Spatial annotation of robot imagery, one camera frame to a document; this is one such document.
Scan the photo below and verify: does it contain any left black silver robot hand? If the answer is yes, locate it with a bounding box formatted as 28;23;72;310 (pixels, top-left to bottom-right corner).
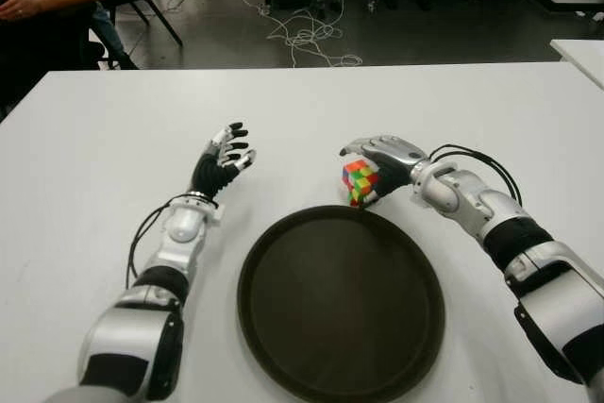
191;121;259;201

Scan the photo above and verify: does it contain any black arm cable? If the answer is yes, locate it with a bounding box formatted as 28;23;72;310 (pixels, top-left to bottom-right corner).
126;193;190;289
428;143;525;209

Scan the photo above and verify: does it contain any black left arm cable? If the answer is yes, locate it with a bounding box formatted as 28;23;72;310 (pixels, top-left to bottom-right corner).
126;193;190;289

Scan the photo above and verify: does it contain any white side table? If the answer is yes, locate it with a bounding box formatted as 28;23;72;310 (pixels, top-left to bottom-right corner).
550;38;604;91

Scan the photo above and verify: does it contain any dark brown round plate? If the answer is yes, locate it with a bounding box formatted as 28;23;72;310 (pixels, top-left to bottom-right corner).
237;204;446;393

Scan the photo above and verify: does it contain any seated person in black shirt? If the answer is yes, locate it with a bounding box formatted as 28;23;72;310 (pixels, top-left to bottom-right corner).
0;0;141;111

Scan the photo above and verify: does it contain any tangled white floor cable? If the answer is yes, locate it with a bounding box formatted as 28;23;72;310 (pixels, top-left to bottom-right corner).
241;0;363;69

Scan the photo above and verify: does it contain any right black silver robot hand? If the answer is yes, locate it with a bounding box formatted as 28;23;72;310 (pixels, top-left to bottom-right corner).
338;134;429;209

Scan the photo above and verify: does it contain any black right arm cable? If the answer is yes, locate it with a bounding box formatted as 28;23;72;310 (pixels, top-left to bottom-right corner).
428;143;525;209

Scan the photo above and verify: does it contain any multicoloured Rubik's cube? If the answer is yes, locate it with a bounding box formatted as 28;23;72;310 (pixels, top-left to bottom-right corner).
342;157;381;209

